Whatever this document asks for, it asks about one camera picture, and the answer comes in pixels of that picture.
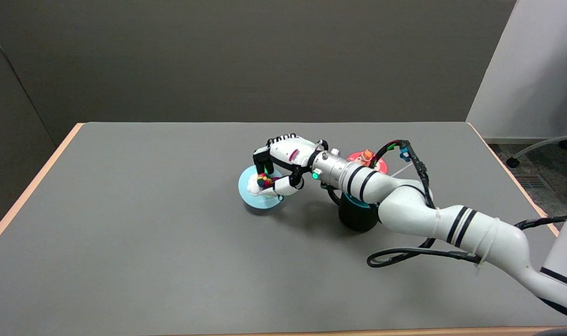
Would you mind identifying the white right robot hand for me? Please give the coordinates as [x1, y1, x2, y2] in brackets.
[252, 134, 330, 197]

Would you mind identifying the blue cup lid rainbow ball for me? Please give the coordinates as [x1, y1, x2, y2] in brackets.
[238, 166, 285, 210]

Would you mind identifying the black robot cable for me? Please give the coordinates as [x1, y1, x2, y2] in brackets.
[366, 139, 567, 268]

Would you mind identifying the office chair base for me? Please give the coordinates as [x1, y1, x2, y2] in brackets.
[506, 106, 567, 169]

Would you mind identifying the black mug teal inside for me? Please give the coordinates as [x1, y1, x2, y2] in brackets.
[328, 187, 383, 232]

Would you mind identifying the pink cup lid orange tiger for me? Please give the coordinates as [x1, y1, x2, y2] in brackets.
[347, 149, 387, 175]

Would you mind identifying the floor vent grille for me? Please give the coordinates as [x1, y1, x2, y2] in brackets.
[514, 175, 549, 190]

